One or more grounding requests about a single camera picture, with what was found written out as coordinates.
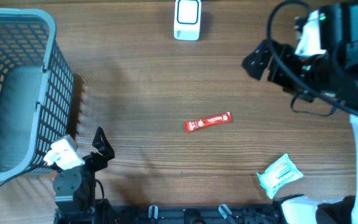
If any black right camera cable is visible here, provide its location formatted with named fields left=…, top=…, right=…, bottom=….
left=265, top=0, right=358, bottom=127

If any black camera cable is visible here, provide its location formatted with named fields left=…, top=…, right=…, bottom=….
left=0, top=164, right=55, bottom=224
left=265, top=0, right=358, bottom=127

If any teal white tissue pack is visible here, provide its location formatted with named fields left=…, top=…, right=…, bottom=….
left=257, top=154, right=303, bottom=199

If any white barcode scanner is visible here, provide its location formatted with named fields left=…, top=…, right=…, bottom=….
left=173, top=0, right=202, bottom=41

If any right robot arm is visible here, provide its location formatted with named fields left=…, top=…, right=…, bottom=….
left=242, top=1, right=358, bottom=223

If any black left camera cable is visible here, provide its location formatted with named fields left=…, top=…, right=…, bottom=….
left=0, top=164, right=55, bottom=224

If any red Nescafe stick sachet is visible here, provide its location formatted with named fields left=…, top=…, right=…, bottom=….
left=184, top=111, right=232, bottom=133

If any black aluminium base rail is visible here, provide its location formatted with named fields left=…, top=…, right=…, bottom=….
left=53, top=204, right=285, bottom=224

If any grey plastic mesh basket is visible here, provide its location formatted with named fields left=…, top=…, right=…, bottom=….
left=0, top=8, right=75, bottom=181

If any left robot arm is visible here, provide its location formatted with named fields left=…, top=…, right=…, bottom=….
left=53, top=127, right=119, bottom=224

